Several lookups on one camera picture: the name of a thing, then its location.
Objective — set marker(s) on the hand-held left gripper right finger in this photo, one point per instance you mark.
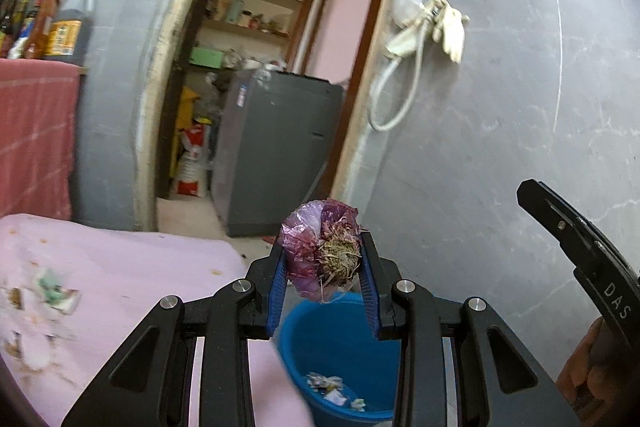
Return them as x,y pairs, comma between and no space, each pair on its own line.
370,292

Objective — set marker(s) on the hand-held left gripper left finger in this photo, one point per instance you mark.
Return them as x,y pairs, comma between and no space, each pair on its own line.
277,297

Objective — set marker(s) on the red onion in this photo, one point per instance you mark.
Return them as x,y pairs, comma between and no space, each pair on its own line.
310,252

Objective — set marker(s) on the blue plastic bucket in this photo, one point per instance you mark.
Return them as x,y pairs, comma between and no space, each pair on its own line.
320,347

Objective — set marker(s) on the person's right hand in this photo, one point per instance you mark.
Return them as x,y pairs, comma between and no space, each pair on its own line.
600,372

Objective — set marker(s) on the grey appliance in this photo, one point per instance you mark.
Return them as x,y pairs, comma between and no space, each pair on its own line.
275,147

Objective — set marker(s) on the pink tablecloth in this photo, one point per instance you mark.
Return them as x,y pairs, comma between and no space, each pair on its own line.
125,267

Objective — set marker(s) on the white red rice bag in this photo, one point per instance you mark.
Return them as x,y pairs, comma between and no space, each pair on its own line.
192,162

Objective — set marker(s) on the yellow bag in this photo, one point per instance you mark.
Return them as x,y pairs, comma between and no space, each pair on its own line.
184,122

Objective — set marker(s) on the white green paper scrap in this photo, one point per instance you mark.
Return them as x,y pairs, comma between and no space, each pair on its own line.
55,294

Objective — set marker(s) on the green box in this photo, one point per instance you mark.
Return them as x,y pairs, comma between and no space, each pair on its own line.
206,57

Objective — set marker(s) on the white glove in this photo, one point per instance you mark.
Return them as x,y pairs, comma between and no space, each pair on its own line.
452,32

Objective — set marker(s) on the mint green flask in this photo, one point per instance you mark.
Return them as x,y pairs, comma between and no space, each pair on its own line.
236,9

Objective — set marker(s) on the pink checked cloth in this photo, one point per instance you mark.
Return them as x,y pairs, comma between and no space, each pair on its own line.
35,132

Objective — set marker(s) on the large dark oil bottle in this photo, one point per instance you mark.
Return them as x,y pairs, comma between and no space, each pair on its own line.
67,32

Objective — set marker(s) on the dark bottle with blue label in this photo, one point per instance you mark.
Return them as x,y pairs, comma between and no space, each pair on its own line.
20,42

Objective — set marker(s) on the door frame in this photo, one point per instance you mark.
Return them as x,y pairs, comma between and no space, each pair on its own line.
150,107

